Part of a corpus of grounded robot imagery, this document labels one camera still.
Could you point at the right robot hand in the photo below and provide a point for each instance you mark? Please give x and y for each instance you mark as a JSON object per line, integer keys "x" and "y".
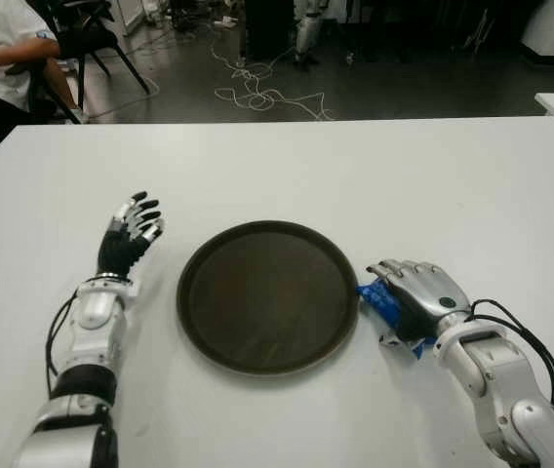
{"x": 423, "y": 302}

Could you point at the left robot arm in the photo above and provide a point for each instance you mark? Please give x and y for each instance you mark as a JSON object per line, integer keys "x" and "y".
{"x": 87, "y": 351}

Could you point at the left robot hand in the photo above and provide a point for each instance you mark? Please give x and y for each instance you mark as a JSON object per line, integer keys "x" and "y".
{"x": 118, "y": 253}

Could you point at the black cabinet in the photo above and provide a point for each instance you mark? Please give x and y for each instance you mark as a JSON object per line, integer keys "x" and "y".
{"x": 267, "y": 27}

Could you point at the white humanoid robot legs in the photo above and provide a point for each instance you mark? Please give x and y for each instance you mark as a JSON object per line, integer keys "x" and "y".
{"x": 308, "y": 34}

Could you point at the blue Oreo cookie packet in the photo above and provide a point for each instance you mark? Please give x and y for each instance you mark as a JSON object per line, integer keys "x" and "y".
{"x": 379, "y": 297}

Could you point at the round dark brown tray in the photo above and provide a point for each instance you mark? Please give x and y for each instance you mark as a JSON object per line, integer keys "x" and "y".
{"x": 267, "y": 297}

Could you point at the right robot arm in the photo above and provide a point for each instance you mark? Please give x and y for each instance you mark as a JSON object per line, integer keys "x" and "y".
{"x": 506, "y": 385}

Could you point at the black chair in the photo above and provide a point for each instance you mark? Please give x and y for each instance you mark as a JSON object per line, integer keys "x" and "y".
{"x": 87, "y": 34}

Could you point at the white board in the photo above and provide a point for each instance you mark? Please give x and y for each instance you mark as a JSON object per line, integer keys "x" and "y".
{"x": 130, "y": 14}

